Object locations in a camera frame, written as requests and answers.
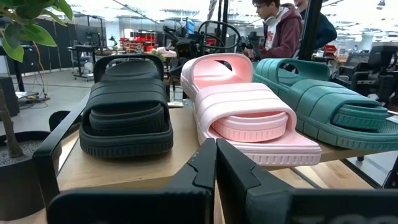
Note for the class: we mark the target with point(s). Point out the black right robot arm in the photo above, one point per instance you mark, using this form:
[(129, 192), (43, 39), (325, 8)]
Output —
[(186, 49)]

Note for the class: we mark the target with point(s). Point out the green leafy plant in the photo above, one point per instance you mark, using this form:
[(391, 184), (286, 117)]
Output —
[(31, 31)]

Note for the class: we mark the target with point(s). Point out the black cabinet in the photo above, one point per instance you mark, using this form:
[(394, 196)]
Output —
[(9, 96)]

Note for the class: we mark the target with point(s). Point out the green slide sandal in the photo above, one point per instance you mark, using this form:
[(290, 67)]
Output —
[(326, 105)]

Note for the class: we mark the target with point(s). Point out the black plant pot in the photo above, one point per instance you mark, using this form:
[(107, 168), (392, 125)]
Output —
[(18, 186)]

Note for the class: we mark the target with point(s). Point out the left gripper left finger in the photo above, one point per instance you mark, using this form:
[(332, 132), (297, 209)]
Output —
[(140, 205)]

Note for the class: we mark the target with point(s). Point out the black background table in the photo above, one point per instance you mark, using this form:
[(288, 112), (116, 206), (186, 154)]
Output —
[(84, 49)]

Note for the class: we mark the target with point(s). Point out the pink slide sandal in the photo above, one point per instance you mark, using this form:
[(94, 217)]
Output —
[(242, 105)]

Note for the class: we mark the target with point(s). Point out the red storage bins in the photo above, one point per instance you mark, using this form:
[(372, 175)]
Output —
[(140, 42)]

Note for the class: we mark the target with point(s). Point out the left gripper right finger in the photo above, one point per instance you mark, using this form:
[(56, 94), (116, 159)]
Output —
[(264, 202)]

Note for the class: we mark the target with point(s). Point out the black slide sandal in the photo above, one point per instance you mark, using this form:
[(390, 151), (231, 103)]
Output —
[(127, 96)]

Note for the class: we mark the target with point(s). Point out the person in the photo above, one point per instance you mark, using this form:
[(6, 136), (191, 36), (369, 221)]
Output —
[(326, 31), (284, 34)]

